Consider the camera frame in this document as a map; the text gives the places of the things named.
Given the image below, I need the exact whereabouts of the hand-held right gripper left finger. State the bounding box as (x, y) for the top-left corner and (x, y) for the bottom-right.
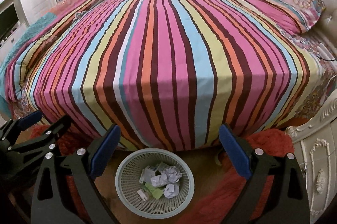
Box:
(30, 124), (122, 224)

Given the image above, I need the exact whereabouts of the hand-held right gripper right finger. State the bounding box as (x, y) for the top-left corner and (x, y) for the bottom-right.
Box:
(218, 124), (310, 224)

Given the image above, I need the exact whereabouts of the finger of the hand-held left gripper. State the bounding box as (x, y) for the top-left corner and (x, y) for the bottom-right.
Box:
(11, 115), (72, 161)
(0, 110), (43, 148)

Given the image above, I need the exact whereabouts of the grey plastic mesh wastebasket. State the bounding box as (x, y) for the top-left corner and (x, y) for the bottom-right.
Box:
(115, 148), (195, 216)

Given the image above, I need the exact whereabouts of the white paper ball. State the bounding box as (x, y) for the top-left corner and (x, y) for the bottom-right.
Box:
(163, 183), (179, 198)
(164, 166), (183, 184)

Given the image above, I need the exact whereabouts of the red shaggy rug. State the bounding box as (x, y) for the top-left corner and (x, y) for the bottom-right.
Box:
(30, 125), (294, 224)

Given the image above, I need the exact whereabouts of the white ornate nightstand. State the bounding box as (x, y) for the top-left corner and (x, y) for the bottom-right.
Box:
(286, 90), (337, 224)

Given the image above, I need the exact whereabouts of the floral bed sheet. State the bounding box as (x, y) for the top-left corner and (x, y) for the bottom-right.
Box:
(287, 32), (337, 124)

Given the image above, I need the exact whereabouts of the orange teal folded quilt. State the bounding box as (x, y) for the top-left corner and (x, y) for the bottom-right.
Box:
(0, 0), (125, 67)

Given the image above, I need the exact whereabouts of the black television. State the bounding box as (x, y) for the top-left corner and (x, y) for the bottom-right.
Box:
(0, 3), (17, 39)

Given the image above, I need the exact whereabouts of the striped colourful blanket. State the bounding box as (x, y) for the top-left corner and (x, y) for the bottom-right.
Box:
(0, 0), (327, 152)

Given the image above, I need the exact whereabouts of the black cable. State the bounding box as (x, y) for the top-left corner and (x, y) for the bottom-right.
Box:
(316, 52), (337, 63)

